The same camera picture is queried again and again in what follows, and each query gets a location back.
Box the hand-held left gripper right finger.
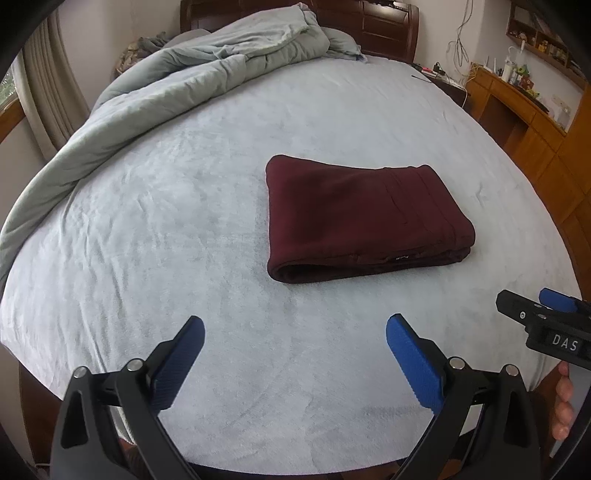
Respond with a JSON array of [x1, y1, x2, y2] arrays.
[[385, 314, 542, 480]]

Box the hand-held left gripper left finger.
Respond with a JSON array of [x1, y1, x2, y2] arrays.
[[50, 315, 206, 480]]

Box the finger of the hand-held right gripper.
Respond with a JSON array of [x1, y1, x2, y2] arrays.
[[539, 287, 591, 319], [496, 290, 555, 329]]

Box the maroon pants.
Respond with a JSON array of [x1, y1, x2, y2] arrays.
[[265, 154, 476, 284]]

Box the person's right hand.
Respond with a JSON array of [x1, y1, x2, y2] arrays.
[[551, 362, 576, 441]]

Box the bed with light blue sheet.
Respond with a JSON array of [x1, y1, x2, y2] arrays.
[[0, 55, 583, 467]]

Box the orange wooden desk unit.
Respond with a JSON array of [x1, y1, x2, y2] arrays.
[[464, 67, 591, 296]]

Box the dark nightstand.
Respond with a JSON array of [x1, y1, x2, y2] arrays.
[[412, 62, 471, 110]]

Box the grey duvet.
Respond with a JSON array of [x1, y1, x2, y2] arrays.
[[0, 2, 368, 287]]

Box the beige curtain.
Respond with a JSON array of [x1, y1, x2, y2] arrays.
[[11, 9, 90, 162]]

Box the patterned pillow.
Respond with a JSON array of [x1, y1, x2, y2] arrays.
[[115, 39, 155, 77]]

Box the dark wooden headboard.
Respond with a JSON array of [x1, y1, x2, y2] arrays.
[[178, 0, 421, 63]]

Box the dark grey cloth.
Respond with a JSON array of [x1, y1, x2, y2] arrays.
[[139, 28, 211, 52]]

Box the wooden wall shelf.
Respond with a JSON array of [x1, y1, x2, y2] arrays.
[[505, 0, 589, 86]]

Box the hanging cables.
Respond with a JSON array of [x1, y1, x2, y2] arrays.
[[445, 0, 477, 71]]

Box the wooden window frame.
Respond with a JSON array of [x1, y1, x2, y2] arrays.
[[0, 99, 26, 145]]

